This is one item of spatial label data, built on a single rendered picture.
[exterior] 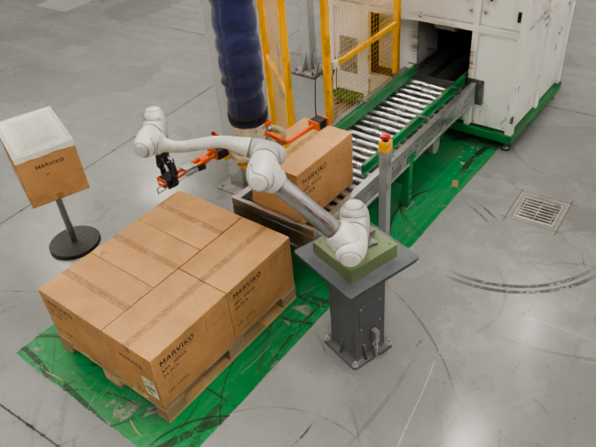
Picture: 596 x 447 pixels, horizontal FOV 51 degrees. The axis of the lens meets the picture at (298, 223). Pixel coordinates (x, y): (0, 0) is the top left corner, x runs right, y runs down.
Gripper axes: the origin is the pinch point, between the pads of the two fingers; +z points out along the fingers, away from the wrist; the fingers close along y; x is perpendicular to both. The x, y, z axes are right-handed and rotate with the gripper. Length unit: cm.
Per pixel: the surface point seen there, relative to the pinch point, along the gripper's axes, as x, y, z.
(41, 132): 1, 152, 25
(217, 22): -48, 0, -68
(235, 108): -49, -1, -20
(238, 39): -52, -8, -59
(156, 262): 5, 31, 73
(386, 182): -130, -43, 56
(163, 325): 34, -15, 73
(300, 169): -81, -14, 32
